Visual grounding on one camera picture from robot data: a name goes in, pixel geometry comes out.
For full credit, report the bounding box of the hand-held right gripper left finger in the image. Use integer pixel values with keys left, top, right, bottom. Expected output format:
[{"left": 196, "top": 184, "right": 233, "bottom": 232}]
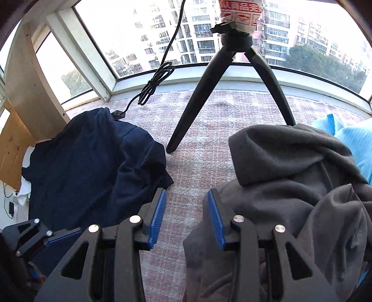
[{"left": 34, "top": 188, "right": 167, "bottom": 302}]

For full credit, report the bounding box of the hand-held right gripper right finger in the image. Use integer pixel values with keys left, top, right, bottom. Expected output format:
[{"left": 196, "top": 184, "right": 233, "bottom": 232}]
[{"left": 207, "top": 188, "right": 339, "bottom": 302}]

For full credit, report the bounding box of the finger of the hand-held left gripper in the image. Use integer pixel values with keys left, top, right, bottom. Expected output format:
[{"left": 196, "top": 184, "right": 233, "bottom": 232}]
[
  {"left": 2, "top": 218, "right": 85, "bottom": 251},
  {"left": 14, "top": 232, "right": 84, "bottom": 262}
]

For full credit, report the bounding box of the navy blue t-shirt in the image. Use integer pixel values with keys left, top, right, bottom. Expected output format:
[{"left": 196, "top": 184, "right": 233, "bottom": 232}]
[{"left": 21, "top": 107, "right": 174, "bottom": 278}]

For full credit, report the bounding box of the dark grey printed hoodie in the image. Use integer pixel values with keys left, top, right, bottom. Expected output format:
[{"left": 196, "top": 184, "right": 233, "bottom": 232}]
[{"left": 183, "top": 123, "right": 372, "bottom": 302}]

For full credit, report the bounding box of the white cloth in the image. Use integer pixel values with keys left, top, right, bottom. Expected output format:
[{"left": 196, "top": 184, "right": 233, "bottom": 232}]
[{"left": 16, "top": 145, "right": 34, "bottom": 208}]

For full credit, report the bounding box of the brown wooden board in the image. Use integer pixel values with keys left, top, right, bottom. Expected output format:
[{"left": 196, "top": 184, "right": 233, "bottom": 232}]
[{"left": 0, "top": 109, "right": 37, "bottom": 190}]

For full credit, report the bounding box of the black tripod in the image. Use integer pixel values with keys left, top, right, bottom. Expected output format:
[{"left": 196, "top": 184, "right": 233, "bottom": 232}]
[{"left": 166, "top": 23, "right": 295, "bottom": 154}]

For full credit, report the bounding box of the pale wooden cabinet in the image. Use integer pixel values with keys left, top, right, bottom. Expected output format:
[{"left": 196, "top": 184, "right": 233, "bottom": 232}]
[{"left": 4, "top": 22, "right": 70, "bottom": 140}]

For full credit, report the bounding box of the light blue striped garment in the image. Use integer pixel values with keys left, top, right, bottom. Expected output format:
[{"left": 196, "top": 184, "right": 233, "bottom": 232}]
[{"left": 311, "top": 114, "right": 372, "bottom": 186}]

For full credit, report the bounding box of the white red labelled device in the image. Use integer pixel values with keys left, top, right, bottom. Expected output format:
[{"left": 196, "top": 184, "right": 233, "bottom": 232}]
[{"left": 218, "top": 0, "right": 263, "bottom": 33}]

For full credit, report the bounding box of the black cable with adapter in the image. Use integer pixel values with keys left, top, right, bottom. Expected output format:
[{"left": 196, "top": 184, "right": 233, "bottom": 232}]
[{"left": 112, "top": 0, "right": 186, "bottom": 121}]

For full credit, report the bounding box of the white window frame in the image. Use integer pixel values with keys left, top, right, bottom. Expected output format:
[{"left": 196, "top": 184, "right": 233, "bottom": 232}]
[{"left": 0, "top": 0, "right": 372, "bottom": 119}]

